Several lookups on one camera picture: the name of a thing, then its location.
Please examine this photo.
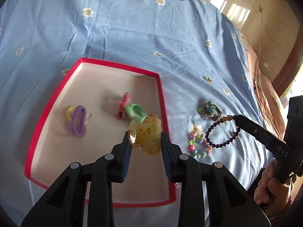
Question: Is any colourful chunky bead bracelet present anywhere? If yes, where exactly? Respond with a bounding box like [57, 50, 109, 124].
[187, 127, 213, 159]

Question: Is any red shallow cardboard box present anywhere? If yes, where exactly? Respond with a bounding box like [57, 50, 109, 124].
[25, 58, 176, 208]

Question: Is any blue floral bed sheet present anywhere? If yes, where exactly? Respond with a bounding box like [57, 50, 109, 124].
[1, 0, 265, 225]

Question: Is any wooden door frame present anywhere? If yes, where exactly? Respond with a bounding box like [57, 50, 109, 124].
[272, 25, 302, 97]

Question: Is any orange cartoon blanket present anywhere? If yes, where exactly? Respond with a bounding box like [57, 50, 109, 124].
[240, 33, 287, 139]

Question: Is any dark bead bracelet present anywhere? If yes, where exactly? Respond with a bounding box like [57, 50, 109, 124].
[204, 115, 241, 149]

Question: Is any yellow bangle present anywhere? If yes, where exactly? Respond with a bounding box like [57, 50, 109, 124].
[66, 106, 77, 122]

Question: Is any crystal bead bracelet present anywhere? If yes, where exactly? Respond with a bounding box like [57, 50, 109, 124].
[197, 99, 217, 119]

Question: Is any yellow floral hair claw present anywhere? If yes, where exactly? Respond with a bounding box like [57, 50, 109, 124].
[128, 114, 162, 158]

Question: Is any pink hair clip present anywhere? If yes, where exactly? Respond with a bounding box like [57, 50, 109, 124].
[116, 92, 129, 119]

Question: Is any purple hair tie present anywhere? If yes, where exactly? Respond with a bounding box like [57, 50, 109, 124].
[70, 104, 87, 138]

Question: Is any green hair tie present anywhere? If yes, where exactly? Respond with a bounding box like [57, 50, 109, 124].
[124, 103, 148, 125]

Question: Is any person's right hand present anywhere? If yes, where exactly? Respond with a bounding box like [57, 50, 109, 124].
[253, 160, 291, 218]

